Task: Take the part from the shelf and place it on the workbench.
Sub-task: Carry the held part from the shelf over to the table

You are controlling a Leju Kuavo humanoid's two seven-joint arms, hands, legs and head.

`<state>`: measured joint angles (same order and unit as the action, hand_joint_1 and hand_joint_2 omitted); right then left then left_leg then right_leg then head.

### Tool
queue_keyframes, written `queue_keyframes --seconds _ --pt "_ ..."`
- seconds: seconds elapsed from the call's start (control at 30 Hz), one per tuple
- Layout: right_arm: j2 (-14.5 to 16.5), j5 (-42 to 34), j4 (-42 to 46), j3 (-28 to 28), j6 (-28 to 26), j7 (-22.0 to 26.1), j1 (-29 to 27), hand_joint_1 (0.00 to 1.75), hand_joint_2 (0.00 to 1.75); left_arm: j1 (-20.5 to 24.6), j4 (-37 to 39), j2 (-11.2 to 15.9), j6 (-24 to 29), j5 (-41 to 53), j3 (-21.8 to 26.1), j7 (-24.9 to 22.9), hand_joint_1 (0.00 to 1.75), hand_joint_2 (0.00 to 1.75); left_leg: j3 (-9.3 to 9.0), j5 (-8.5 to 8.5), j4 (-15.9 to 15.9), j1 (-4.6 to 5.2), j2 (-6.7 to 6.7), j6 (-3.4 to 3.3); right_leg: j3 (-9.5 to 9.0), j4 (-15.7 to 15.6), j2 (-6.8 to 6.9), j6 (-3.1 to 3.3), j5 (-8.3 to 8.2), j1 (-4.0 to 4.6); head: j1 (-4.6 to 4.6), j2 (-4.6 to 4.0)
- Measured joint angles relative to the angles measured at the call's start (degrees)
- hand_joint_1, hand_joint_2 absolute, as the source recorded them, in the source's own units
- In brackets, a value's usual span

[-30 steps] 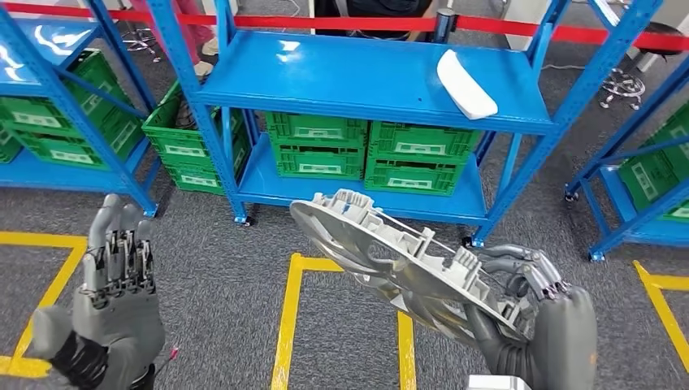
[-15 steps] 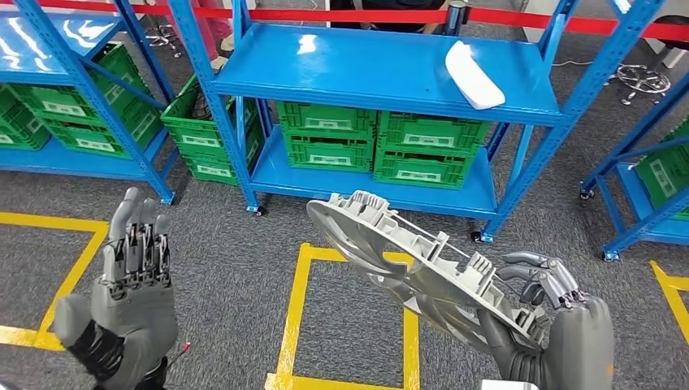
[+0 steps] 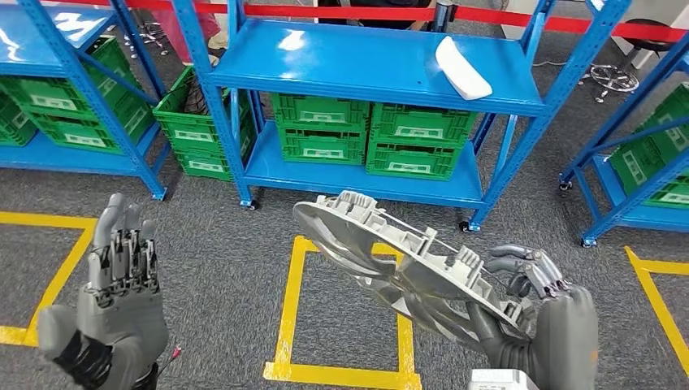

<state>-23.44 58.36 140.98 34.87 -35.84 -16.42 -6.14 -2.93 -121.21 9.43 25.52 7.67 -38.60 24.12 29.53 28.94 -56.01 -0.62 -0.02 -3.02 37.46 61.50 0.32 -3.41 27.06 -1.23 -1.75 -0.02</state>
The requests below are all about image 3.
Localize grey plastic wheel hubcap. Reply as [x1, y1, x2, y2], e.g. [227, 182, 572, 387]
[292, 189, 540, 353]

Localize white curved plastic part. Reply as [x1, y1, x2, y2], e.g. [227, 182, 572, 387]
[435, 35, 493, 102]

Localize dark cable bundle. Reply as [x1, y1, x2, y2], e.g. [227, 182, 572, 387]
[183, 80, 211, 117]

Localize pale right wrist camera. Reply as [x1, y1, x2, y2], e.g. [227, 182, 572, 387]
[468, 368, 540, 390]

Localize black stool chrome base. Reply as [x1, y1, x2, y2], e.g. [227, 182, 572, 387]
[583, 19, 679, 103]

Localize blue metal shelf rack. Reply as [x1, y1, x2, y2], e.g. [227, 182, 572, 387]
[171, 0, 634, 233]
[0, 0, 169, 202]
[558, 32, 689, 249]

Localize thin red wire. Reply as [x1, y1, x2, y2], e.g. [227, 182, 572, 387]
[156, 345, 183, 378]

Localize red barrier tape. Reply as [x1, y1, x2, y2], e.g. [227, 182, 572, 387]
[54, 0, 689, 44]

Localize office chair chrome base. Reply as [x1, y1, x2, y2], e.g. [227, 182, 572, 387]
[123, 11, 169, 58]

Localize yellow floor tape square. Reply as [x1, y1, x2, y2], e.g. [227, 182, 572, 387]
[0, 211, 98, 349]
[624, 246, 689, 378]
[263, 236, 423, 390]

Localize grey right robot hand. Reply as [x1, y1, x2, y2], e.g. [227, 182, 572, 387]
[465, 245, 600, 390]

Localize dark barrier post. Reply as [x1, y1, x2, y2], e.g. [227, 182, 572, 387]
[430, 0, 458, 33]

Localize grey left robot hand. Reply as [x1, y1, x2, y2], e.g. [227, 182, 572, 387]
[36, 193, 170, 390]

